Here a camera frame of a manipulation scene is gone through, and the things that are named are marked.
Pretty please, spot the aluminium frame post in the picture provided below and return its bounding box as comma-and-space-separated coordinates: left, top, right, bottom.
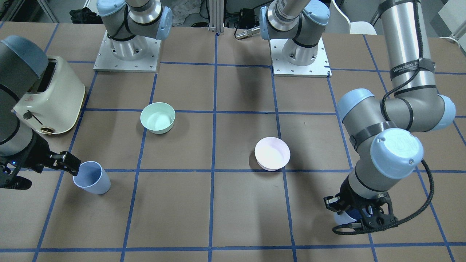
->
208, 0, 225, 35

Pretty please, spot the green bowl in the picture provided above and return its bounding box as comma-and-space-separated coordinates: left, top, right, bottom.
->
140, 102, 176, 134

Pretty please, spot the blue cup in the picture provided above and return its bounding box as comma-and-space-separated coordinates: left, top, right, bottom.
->
333, 210, 361, 225
73, 161, 111, 194

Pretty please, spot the cream toaster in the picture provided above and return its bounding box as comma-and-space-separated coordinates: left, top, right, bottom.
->
13, 55, 86, 135

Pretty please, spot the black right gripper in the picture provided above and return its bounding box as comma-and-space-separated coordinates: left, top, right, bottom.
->
0, 135, 81, 190

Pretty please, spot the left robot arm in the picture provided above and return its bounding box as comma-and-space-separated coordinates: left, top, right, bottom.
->
324, 0, 456, 235

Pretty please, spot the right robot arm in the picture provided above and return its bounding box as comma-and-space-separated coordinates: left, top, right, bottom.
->
1, 0, 173, 190

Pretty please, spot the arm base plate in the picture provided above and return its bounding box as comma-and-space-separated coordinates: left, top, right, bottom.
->
93, 33, 162, 73
269, 38, 332, 78

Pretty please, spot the pink bowl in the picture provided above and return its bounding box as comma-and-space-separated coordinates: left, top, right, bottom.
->
254, 136, 290, 171

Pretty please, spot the white chair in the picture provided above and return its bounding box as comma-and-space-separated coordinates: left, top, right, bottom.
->
324, 0, 377, 35

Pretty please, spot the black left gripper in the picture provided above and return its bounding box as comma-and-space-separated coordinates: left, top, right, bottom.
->
324, 180, 398, 235

